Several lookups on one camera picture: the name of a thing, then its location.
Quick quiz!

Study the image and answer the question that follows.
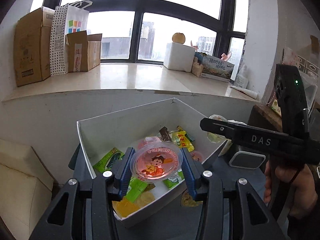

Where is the pink jelly cup front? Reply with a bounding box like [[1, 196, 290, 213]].
[[130, 142, 183, 183]]

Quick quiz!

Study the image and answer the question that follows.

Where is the pink jelly cup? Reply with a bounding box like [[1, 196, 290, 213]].
[[130, 142, 183, 183], [137, 137, 162, 150]]

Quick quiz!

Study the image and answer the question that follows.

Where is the yellow snack pouch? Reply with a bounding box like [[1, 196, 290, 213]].
[[171, 126, 195, 152]]

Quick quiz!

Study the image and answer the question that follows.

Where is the dark meat vacuum pack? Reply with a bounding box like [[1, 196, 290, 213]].
[[159, 126, 172, 142]]

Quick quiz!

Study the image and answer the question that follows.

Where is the large green snack pack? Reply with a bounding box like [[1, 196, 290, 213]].
[[93, 147, 125, 173]]

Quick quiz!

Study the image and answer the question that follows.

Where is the small green snack packet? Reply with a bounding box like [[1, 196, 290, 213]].
[[125, 177, 155, 203]]

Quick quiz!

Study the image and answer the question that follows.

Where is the person's right hand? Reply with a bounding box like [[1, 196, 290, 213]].
[[263, 159, 318, 217]]

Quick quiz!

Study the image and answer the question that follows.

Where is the yellow jelly cup front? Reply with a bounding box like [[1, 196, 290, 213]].
[[181, 190, 203, 207]]

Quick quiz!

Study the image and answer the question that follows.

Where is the white storage box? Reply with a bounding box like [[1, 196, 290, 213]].
[[76, 97, 232, 229]]

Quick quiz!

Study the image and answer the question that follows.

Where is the yellow-green jelly cup left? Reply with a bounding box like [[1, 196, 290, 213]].
[[135, 191, 155, 209]]

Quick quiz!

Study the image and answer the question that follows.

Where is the green jelly cup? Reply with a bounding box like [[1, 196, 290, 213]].
[[207, 114, 228, 143]]

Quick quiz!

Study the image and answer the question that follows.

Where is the wooden side shelf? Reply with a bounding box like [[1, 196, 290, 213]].
[[247, 105, 283, 132]]

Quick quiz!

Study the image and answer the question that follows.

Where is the black speaker clock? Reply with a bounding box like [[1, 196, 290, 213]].
[[228, 145, 266, 170]]

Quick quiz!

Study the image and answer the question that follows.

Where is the white bottle on sill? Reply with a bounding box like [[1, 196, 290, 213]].
[[234, 64, 248, 88]]

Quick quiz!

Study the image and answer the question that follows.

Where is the cream sofa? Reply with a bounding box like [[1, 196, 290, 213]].
[[1, 139, 54, 239]]

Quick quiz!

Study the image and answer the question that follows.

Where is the printed long carton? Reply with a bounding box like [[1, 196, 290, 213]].
[[201, 55, 234, 82]]

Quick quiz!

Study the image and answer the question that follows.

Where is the white foam box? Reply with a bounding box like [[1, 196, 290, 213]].
[[163, 42, 195, 73]]

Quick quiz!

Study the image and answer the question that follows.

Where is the small open cardboard box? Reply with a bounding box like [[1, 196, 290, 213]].
[[66, 30, 102, 73]]

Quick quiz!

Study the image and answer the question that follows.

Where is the orange pumpkin ornament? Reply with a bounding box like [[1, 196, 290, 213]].
[[172, 33, 185, 44]]

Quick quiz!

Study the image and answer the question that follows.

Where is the polka dot paper bag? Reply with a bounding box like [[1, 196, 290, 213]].
[[49, 0, 93, 76]]

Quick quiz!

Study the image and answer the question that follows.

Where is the large cardboard box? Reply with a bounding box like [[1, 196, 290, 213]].
[[14, 7, 54, 87]]

